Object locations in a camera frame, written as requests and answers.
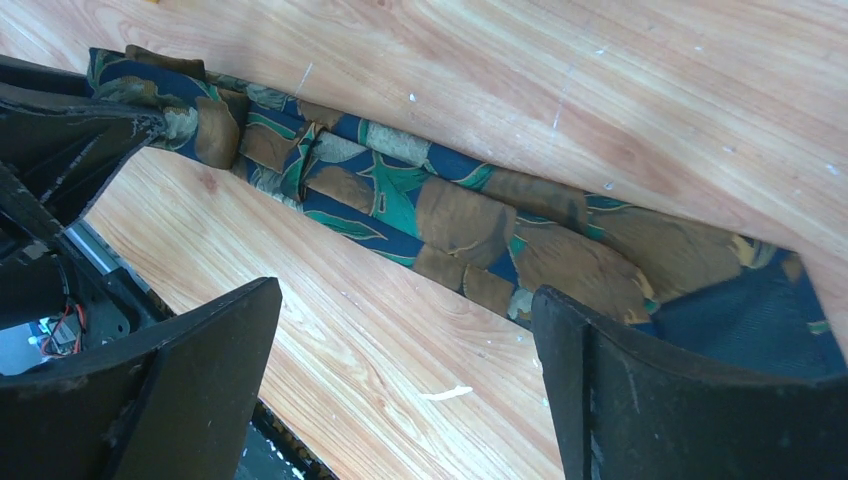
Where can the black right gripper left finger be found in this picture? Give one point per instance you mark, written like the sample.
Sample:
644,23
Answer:
31,439

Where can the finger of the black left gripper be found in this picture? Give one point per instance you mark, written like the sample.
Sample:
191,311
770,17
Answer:
19,76
66,149

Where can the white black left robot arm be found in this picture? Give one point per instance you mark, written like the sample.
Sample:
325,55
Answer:
38,275

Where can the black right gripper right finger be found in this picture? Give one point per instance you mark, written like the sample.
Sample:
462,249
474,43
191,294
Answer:
627,405

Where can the dark patterned necktie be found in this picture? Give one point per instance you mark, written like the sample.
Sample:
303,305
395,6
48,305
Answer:
491,234

